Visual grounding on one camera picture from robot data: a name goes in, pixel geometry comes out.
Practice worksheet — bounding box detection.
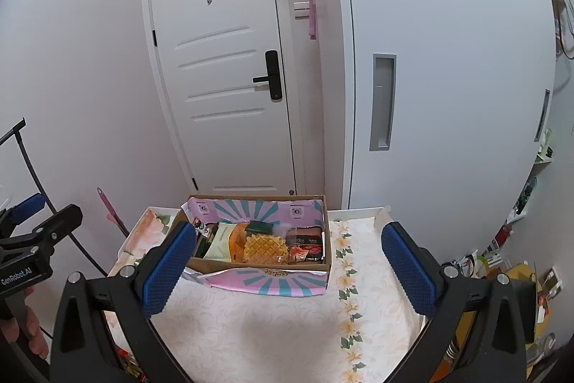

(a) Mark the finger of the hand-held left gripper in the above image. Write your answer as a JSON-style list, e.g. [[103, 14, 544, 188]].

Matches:
[[28, 204, 84, 253], [0, 192, 46, 231]]

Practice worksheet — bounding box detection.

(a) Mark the white panelled door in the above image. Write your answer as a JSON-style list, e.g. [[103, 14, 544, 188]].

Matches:
[[141, 0, 299, 195]]

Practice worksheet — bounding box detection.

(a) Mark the floral tablecloth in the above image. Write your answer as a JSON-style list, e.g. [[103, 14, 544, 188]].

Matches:
[[105, 206, 427, 383]]

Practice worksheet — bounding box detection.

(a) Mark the pink hanging strip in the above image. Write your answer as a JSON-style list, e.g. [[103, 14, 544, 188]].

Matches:
[[307, 0, 318, 40]]

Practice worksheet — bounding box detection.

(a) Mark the yellow plastic container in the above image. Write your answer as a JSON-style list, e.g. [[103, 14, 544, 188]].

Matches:
[[498, 262, 539, 298]]

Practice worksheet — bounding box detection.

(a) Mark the person's left hand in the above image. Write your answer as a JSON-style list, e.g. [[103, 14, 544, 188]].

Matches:
[[0, 284, 50, 361]]

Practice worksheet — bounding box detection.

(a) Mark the clear bag of yellow waffles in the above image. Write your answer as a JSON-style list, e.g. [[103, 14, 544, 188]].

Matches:
[[243, 232, 288, 265]]

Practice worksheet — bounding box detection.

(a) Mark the pink and teal cardboard box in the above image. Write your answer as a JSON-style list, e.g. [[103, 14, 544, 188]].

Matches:
[[179, 195, 333, 298]]

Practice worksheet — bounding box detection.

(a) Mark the plain dark green packet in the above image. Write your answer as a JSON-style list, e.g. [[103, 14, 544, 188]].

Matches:
[[246, 220, 278, 237]]

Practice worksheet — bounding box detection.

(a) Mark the black curved cable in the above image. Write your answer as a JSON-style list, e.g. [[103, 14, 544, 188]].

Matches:
[[0, 118, 110, 276]]

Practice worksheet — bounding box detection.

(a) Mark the dark green cracker packet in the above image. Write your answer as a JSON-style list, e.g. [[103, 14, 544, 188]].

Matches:
[[196, 237, 216, 260]]

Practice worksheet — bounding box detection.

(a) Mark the black door lock handle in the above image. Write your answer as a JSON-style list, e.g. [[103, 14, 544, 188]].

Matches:
[[252, 50, 284, 100]]

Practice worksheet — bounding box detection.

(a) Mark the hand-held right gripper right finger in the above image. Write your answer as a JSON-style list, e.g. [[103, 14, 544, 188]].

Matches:
[[381, 221, 527, 383]]

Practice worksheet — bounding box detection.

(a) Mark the narrow grey recessed handle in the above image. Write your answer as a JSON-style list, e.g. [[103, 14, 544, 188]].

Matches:
[[533, 89, 551, 142]]

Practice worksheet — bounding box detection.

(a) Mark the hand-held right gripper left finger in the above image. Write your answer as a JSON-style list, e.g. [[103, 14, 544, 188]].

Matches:
[[49, 221, 198, 383]]

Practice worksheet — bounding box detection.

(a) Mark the cream and orange snack packet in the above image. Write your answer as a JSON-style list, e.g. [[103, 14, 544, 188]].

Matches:
[[210, 221, 248, 262]]

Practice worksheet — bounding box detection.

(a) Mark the pink plastic stick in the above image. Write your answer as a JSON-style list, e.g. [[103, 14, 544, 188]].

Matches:
[[96, 186, 132, 238]]

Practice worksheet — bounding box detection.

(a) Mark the grey recessed cabinet handle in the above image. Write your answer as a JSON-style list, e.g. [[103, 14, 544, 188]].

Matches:
[[369, 53, 397, 151]]

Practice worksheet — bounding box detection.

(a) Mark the black and red snack packet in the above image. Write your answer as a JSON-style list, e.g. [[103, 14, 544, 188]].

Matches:
[[287, 229, 324, 262]]

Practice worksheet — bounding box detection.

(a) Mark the white cabinet door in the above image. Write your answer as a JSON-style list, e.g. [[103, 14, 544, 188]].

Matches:
[[336, 0, 557, 213]]

